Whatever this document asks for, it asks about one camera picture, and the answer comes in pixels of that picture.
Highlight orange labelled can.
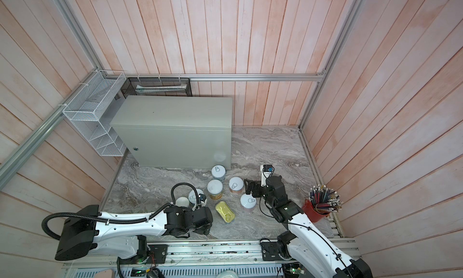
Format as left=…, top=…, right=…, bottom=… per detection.
left=229, top=177, right=245, bottom=194

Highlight pink labelled can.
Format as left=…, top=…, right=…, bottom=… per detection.
left=240, top=194, right=257, bottom=212

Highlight gold rectangular sardine tin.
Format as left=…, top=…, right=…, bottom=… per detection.
left=215, top=201, right=236, bottom=223

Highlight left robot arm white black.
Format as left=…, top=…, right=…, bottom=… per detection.
left=41, top=188, right=213, bottom=264

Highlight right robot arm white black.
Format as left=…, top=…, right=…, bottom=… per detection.
left=244, top=176, right=373, bottom=278

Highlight blue labelled can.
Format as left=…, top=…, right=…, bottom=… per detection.
left=188, top=189, right=207, bottom=206

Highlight amber jar white lid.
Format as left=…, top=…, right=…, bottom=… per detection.
left=175, top=197, right=190, bottom=208

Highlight teal labelled can near cabinet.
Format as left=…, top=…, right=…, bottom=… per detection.
left=211, top=165, right=226, bottom=182

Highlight yellow can plastic lid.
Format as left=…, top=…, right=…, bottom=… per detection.
left=207, top=179, right=223, bottom=200

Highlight red pencil holder cup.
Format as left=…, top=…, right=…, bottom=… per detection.
left=302, top=185, right=343, bottom=223

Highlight grey metal cabinet box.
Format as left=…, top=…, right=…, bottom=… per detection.
left=110, top=95, right=233, bottom=169

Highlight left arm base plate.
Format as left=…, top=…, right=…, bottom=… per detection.
left=117, top=244, right=168, bottom=265

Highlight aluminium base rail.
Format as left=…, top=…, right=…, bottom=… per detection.
left=63, top=238, right=361, bottom=269

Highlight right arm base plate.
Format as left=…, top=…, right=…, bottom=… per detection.
left=259, top=238, right=311, bottom=263

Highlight black wire mesh basket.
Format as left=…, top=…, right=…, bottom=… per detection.
left=121, top=77, right=193, bottom=98

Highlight white wire mesh shelf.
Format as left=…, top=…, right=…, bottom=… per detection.
left=63, top=70, right=127, bottom=157

